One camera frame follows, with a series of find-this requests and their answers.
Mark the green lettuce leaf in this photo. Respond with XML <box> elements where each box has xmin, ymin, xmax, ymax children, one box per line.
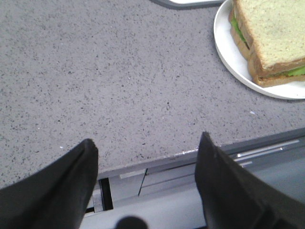
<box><xmin>230</xmin><ymin>16</ymin><xmax>305</xmax><ymax>77</ymax></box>

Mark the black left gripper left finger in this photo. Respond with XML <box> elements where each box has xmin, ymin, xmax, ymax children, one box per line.
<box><xmin>0</xmin><ymin>139</ymin><xmax>98</xmax><ymax>229</ymax></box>

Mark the white round plate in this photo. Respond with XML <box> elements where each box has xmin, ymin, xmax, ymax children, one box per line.
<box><xmin>213</xmin><ymin>0</ymin><xmax>305</xmax><ymax>100</ymax></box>

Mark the toasted bread slice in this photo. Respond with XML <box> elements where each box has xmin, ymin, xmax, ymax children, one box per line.
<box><xmin>233</xmin><ymin>0</ymin><xmax>305</xmax><ymax>75</ymax></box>
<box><xmin>228</xmin><ymin>10</ymin><xmax>305</xmax><ymax>87</ymax></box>

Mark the white cutting board grey rim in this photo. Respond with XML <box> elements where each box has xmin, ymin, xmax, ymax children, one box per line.
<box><xmin>152</xmin><ymin>0</ymin><xmax>224</xmax><ymax>10</ymax></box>

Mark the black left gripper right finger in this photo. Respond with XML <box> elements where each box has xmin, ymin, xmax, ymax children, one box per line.
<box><xmin>195</xmin><ymin>132</ymin><xmax>305</xmax><ymax>229</ymax></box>

